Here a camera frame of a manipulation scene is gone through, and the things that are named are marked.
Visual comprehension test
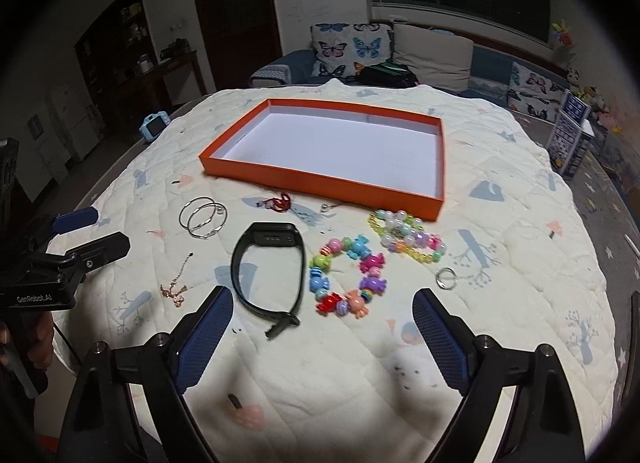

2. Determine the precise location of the pastel pearl bead bracelet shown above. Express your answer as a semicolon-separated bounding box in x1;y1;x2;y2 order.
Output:
368;207;446;265

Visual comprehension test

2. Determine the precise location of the black smart band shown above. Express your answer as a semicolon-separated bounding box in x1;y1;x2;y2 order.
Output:
230;222;306;341

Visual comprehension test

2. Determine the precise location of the silver hoop earring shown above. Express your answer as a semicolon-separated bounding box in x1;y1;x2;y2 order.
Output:
178;196;218;231

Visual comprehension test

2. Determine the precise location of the left hand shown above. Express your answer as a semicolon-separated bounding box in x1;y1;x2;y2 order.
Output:
1;311;54;370

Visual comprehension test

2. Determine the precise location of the silver bangle with pearl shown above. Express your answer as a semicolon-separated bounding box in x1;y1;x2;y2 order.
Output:
186;201;229;240

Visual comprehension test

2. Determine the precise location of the white refrigerator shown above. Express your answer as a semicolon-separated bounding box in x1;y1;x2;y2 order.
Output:
46;84;100;165

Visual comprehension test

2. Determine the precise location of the white quilted blanket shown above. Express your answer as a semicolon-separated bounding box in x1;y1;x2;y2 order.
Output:
51;81;618;462

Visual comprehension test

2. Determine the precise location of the dark wooden desk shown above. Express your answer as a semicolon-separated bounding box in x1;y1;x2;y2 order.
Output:
142;49;207;110

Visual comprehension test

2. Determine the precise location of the pearl drop earring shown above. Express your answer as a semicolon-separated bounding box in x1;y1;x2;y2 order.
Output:
320;202;341;214

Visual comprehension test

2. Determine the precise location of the orange shallow tray box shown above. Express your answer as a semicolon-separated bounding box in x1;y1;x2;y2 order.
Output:
198;98;446;222

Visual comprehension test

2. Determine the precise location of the blue white chart board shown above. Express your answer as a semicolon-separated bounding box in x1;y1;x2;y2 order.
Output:
546;90;594;179

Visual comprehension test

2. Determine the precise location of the dark wooden door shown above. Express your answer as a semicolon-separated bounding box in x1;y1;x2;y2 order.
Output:
194;0;282;90

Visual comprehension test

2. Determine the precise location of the plush toys pile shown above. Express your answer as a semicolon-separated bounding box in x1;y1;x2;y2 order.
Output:
566;67;610;113

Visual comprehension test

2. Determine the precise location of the black green backpack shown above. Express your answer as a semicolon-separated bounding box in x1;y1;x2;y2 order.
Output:
356;61;419;88

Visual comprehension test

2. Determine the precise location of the blue sofa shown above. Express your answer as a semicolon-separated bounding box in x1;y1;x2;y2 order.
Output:
249;48;516;99

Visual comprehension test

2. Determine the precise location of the beige cushion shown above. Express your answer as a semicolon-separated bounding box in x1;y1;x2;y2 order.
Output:
393;24;474;93

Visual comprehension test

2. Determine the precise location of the butterfly print pillow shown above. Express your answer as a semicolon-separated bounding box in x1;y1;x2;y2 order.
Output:
310;22;393;80

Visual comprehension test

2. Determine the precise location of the colourful toy flower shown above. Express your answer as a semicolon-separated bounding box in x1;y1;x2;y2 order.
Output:
551;20;574;49

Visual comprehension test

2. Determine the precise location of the small silver ring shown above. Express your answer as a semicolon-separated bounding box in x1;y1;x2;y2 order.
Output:
434;266;459;291

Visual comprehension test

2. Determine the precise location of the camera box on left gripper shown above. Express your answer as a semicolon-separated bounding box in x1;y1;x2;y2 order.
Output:
0;137;20;215

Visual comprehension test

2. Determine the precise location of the colourful candy bead bracelet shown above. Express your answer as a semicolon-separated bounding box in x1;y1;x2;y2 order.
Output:
308;234;388;319

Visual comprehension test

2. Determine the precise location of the blue toy camera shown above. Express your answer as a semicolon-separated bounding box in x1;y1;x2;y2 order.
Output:
139;111;171;144

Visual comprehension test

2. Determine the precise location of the red string charm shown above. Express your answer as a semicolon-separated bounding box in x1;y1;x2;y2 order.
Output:
256;192;292;213

